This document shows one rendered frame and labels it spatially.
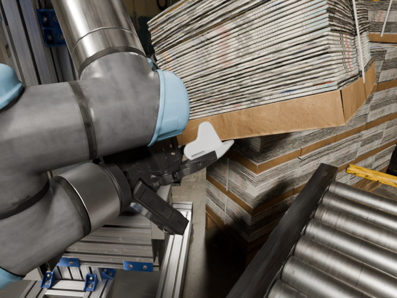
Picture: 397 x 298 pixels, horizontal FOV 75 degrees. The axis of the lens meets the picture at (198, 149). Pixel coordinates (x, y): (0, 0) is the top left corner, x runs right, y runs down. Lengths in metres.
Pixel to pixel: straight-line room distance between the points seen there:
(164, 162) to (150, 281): 0.93
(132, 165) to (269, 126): 0.20
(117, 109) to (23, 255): 0.15
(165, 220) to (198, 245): 1.26
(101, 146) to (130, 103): 0.05
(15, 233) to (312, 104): 0.34
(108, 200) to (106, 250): 0.50
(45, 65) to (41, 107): 0.59
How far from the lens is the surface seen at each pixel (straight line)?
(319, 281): 0.54
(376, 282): 0.58
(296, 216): 0.64
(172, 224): 0.39
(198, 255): 1.59
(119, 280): 1.27
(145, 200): 0.35
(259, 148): 1.08
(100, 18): 0.30
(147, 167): 0.36
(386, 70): 1.77
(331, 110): 0.36
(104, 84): 0.25
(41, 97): 0.24
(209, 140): 0.39
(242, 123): 0.40
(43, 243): 0.29
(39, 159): 0.24
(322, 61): 0.36
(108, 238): 0.76
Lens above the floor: 1.20
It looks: 27 degrees down
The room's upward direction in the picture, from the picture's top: straight up
